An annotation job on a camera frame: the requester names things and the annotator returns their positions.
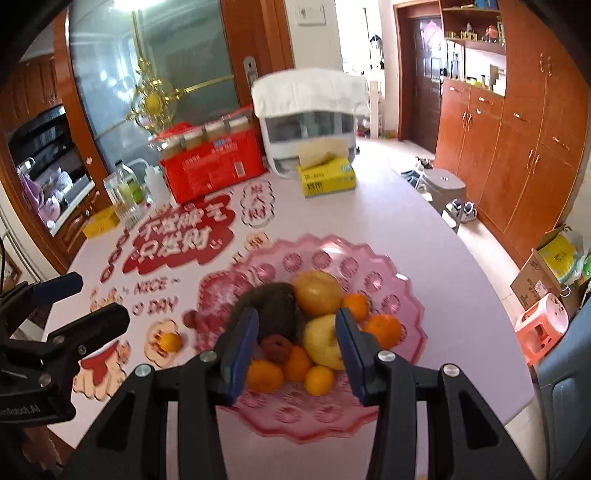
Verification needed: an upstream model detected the overripe dark banana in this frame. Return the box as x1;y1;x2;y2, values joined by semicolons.
226;282;304;343

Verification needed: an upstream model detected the white squeeze bottle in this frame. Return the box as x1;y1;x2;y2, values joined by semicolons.
127;158;171;206

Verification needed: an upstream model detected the wooden wall cabinet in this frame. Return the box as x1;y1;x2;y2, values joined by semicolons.
435;1;590;265

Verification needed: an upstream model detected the yellow speckled pear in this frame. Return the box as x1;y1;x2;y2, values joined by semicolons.
293;270;344;318

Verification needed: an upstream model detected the white countertop appliance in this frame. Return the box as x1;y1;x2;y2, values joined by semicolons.
256;111;367;178

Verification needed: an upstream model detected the red drink bottle pack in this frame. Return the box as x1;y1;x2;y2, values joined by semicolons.
148;105;266;204

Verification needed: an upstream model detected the pink plastic fruit bowl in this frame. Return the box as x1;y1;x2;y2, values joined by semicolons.
197;234;427;443

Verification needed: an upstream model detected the pink plastic stool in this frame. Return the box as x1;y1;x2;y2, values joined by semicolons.
515;293;569;366

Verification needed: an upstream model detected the yellow cardboard box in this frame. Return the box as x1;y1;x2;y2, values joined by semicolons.
83;206;120;239

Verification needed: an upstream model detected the clear bottle green label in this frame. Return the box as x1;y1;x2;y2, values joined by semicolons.
115;160;144;205

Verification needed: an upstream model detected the gold door ornament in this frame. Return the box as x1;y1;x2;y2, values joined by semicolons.
91;1;238;138

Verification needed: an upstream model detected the grey plastic stool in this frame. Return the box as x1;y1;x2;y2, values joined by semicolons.
416;169;467;233

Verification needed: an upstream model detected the glass jar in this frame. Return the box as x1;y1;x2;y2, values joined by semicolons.
114;203;144;229

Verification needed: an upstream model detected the white cloth on appliance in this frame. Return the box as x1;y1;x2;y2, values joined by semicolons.
252;68;370;119

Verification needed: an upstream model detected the orange mandarin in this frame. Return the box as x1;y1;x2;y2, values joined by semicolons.
245;360;284;394
304;365;335;397
283;346;314;383
157;331;183;354
342;292;370;324
363;314;404;350

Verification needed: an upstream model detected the yellow tissue box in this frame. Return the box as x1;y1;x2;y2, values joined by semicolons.
297;137;356;198

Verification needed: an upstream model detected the festive printed table mat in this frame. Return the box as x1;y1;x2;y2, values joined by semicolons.
72;179;274;401

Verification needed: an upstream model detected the orange mandarin on table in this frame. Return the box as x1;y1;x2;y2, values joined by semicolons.
157;331;183;354

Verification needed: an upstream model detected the red yellow apple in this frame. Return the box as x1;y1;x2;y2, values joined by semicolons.
301;314;345;371

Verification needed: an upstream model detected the cardboard box on floor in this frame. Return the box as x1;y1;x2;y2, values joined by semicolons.
511;225;590;318

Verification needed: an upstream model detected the small red plum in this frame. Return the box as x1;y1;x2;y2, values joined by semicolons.
182;309;198;329
260;334;293;364

